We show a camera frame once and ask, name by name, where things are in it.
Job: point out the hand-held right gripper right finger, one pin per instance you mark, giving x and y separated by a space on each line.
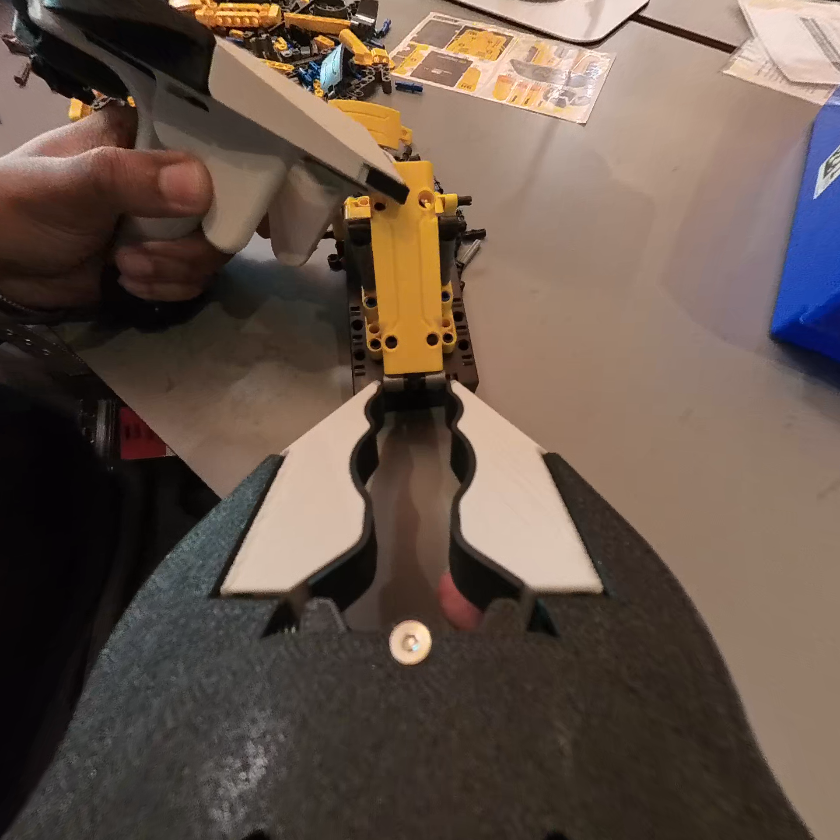
525 512

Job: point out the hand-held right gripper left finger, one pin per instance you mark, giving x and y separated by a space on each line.
302 512

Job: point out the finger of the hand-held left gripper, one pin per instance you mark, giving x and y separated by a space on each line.
289 111

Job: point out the yellow and black toy assembly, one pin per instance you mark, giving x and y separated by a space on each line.
410 275

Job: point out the person's right hand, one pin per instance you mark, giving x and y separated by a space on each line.
459 607

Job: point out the person's left hand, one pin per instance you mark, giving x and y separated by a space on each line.
65 210

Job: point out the yellow curved toy panel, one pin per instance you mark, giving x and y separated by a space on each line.
374 121

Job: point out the pile of yellow black toy pieces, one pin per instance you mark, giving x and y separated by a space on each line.
315 26

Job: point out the yellow printed sticker sheet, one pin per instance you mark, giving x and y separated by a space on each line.
499 65

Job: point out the person's black clothing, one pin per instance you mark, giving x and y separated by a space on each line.
52 590

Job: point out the blue plastic bin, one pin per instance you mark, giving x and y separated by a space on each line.
814 249

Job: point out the white paper sheets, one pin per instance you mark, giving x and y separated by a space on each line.
787 52

